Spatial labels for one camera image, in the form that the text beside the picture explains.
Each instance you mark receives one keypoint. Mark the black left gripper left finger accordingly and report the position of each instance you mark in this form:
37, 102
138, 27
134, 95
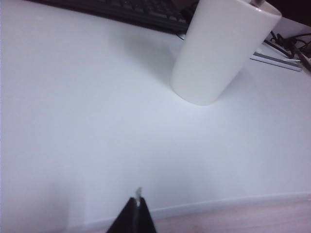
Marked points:
126, 218

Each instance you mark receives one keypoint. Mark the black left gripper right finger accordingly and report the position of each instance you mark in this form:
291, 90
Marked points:
145, 218

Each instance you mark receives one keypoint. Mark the small white scrap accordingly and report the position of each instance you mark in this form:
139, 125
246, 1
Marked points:
139, 193

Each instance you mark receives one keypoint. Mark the white raised desk board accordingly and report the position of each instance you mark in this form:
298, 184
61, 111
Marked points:
97, 109

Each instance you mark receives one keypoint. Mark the white mug with number print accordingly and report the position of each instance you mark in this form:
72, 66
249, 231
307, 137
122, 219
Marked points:
213, 53

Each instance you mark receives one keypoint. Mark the silver monitor stand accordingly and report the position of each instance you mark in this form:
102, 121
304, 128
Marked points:
277, 61

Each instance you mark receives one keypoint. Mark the black computer keyboard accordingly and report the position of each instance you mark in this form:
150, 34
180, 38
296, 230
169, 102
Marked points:
136, 11

